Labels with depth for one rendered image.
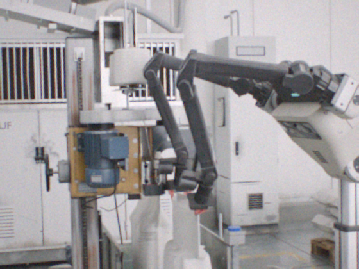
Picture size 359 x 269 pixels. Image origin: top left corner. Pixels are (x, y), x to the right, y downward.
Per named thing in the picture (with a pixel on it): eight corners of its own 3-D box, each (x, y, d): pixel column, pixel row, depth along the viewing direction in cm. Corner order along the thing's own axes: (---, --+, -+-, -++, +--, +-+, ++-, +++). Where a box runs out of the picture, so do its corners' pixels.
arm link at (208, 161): (190, 80, 200) (192, 66, 209) (174, 83, 201) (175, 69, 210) (219, 183, 222) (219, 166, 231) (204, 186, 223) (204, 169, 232)
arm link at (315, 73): (325, 80, 200) (323, 73, 204) (300, 65, 197) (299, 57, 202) (308, 100, 204) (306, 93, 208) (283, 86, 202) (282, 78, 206)
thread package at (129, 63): (155, 85, 264) (154, 45, 263) (116, 86, 260) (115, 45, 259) (147, 86, 280) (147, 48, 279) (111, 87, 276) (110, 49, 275)
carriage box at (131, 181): (142, 193, 284) (140, 126, 283) (69, 197, 276) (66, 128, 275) (133, 186, 308) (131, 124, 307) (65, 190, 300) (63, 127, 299)
